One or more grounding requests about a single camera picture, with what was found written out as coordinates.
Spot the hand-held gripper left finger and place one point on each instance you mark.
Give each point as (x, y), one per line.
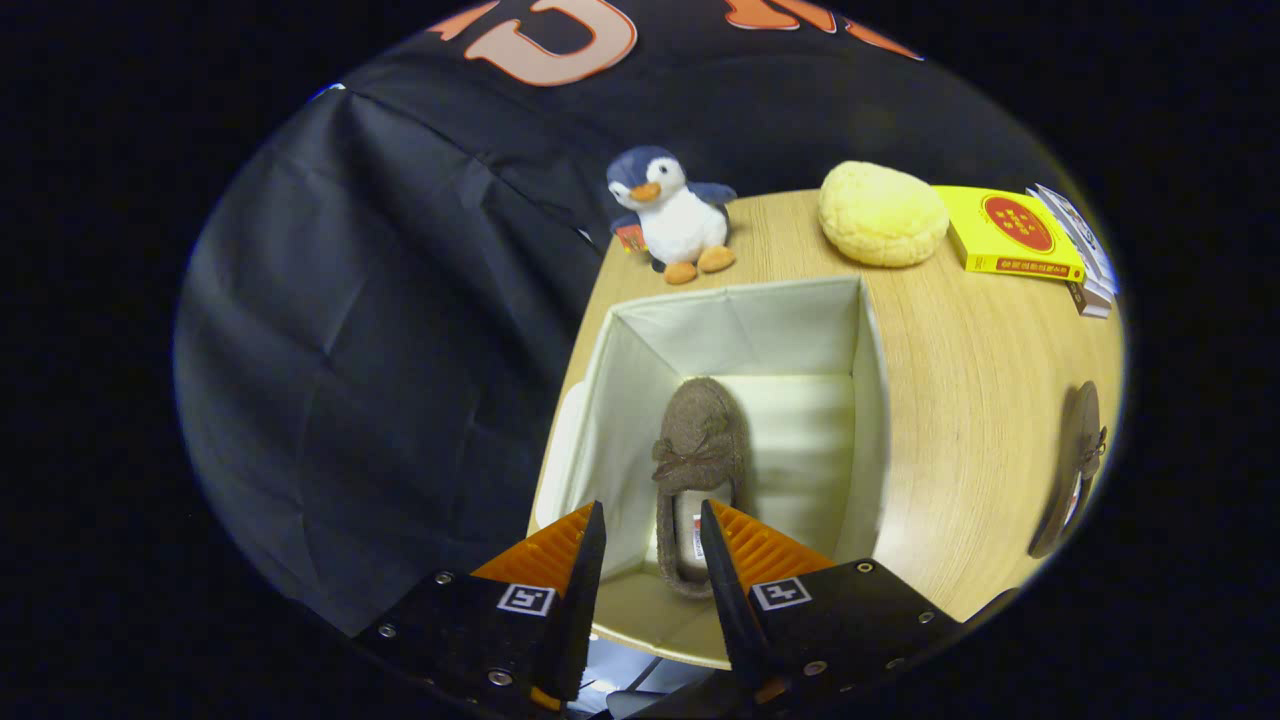
(578, 620)

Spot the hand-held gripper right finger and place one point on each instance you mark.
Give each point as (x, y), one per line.
(735, 620)

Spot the brown felt moccasin shoe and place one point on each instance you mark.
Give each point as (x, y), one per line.
(1080, 440)
(700, 420)

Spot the brown fabric storage box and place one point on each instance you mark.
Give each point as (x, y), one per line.
(760, 330)

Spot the penguin plush toy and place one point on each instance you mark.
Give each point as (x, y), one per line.
(680, 225)

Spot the yellow bun plush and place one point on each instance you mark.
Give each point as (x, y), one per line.
(880, 215)

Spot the brown-edged book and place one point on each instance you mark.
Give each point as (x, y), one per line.
(1090, 303)

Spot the yellow book with red circle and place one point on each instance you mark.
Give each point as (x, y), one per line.
(1010, 230)

